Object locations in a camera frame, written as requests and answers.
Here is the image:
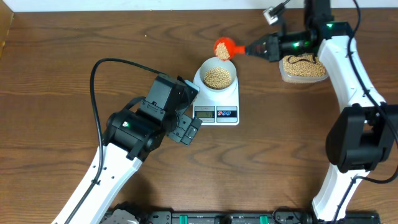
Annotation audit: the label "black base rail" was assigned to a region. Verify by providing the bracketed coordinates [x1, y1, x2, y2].
[100, 202, 382, 224]

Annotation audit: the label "left black cable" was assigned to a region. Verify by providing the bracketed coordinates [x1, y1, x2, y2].
[63, 57, 162, 224]

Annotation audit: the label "black cable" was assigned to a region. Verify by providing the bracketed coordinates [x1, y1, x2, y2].
[63, 57, 162, 224]
[279, 0, 398, 218]

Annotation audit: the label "right black cable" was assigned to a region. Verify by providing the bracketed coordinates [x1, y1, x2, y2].
[279, 0, 398, 218]

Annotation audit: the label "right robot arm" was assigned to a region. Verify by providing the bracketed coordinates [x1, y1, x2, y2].
[244, 1, 397, 223]

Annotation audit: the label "white digital kitchen scale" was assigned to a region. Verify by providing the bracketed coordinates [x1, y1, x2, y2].
[193, 69, 240, 126]

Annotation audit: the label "yellow soybeans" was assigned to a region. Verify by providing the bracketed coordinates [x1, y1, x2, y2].
[204, 38, 326, 90]

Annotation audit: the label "red measuring scoop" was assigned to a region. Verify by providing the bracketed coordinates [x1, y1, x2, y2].
[214, 37, 246, 61]

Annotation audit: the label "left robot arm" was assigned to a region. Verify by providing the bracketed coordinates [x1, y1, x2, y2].
[54, 74, 201, 223]

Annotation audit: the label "clear plastic container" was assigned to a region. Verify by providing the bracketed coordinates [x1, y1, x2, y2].
[279, 54, 328, 83]

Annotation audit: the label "grey round bowl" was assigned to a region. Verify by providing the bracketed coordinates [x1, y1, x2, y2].
[198, 57, 238, 90]

